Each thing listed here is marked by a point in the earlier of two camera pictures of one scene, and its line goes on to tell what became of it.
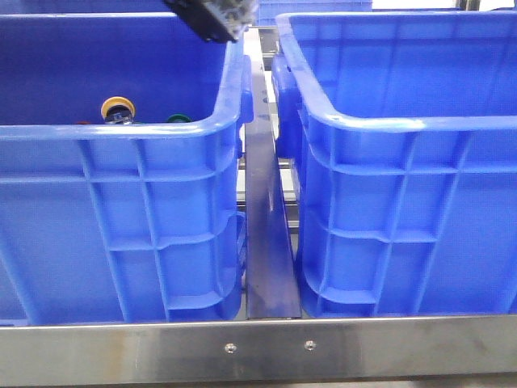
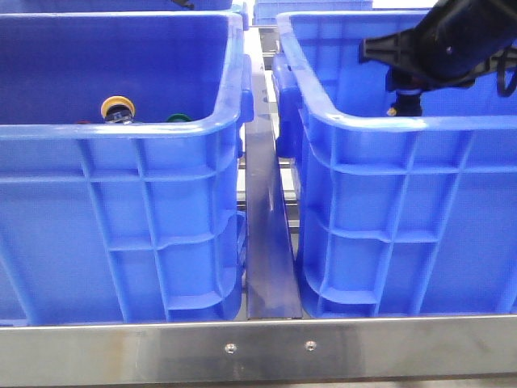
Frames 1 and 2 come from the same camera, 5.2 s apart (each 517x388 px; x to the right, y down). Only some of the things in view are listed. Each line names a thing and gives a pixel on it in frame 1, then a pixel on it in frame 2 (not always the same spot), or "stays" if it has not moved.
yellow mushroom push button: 117,110 stays
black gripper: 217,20 -> 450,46
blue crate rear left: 85,7 stays
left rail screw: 229,347 stays
